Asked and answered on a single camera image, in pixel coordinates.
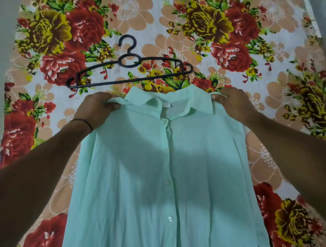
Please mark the person's right thumb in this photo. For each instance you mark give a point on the person's right thumb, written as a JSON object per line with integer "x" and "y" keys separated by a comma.
{"x": 217, "y": 98}

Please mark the black wrist band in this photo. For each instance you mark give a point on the black wrist band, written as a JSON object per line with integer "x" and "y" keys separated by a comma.
{"x": 82, "y": 123}

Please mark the person's left hand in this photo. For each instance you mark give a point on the person's left hand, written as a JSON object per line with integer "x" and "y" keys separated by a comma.
{"x": 93, "y": 109}

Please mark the person's left forearm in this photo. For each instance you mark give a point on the person's left forearm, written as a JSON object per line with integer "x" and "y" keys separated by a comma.
{"x": 38, "y": 178}

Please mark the mint green button shirt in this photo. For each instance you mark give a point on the mint green button shirt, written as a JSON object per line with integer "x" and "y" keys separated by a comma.
{"x": 163, "y": 173}

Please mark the floral bed sheet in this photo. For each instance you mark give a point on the floral bed sheet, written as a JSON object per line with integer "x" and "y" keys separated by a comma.
{"x": 229, "y": 51}

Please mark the person's left thumb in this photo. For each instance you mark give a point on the person's left thumb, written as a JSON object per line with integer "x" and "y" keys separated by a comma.
{"x": 113, "y": 106}

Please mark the person's right hand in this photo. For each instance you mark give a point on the person's right hand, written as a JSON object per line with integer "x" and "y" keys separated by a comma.
{"x": 235, "y": 103}

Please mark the person's right forearm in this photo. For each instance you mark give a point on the person's right forearm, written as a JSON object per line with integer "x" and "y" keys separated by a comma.
{"x": 287, "y": 155}

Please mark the black plastic clothes hanger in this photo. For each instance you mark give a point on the black plastic clothes hanger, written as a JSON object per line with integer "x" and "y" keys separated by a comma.
{"x": 132, "y": 65}

